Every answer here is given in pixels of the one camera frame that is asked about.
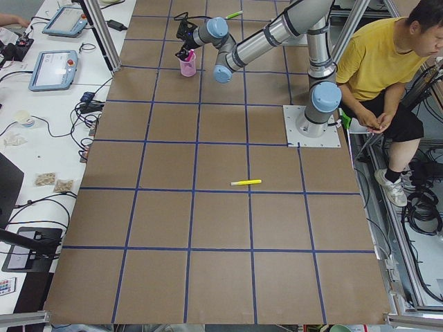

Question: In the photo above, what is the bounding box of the pink mesh cup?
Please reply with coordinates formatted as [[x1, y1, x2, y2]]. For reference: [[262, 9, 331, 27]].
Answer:
[[179, 53, 197, 77]]

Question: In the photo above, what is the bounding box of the person in yellow shirt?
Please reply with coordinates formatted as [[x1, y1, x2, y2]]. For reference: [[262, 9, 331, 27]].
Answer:
[[336, 1, 442, 207]]

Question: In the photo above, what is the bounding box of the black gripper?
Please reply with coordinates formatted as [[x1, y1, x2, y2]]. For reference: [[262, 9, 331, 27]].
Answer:
[[175, 19, 200, 59]]

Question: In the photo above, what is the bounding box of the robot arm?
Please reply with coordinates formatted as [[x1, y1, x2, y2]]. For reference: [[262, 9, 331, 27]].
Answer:
[[174, 1, 342, 138]]

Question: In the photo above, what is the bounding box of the black power adapter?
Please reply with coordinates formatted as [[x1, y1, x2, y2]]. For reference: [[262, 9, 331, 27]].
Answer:
[[107, 19, 127, 31]]

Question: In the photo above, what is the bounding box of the green pen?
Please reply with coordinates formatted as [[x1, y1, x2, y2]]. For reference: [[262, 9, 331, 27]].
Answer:
[[225, 10, 243, 19]]

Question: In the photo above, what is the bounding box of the teach pendant near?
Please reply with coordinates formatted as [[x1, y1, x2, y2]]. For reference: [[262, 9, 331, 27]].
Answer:
[[28, 50, 78, 92]]

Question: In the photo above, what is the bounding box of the pink pen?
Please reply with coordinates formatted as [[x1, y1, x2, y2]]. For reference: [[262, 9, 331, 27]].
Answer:
[[182, 55, 192, 63]]

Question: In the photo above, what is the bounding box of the purple pen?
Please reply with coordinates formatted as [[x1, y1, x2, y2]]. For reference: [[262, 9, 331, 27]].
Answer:
[[186, 49, 195, 62]]

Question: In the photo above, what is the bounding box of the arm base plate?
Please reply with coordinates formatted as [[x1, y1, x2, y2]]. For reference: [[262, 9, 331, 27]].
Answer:
[[282, 105, 341, 148]]

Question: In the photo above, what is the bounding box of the yellow pen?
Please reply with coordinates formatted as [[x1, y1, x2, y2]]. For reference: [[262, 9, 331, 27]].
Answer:
[[230, 179, 262, 186]]

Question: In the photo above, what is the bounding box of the teach pendant far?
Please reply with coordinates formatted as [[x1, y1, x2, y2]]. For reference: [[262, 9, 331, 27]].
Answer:
[[42, 6, 88, 38]]

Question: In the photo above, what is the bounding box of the teach pendant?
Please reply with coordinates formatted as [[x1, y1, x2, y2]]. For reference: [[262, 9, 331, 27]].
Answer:
[[42, 6, 88, 38], [28, 50, 78, 92]]

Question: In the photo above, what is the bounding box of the white chair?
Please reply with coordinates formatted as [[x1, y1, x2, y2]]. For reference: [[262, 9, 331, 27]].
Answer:
[[338, 108, 372, 134]]

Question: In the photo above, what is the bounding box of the aluminium frame post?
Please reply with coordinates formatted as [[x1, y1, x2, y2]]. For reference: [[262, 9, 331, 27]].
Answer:
[[79, 0, 121, 73]]

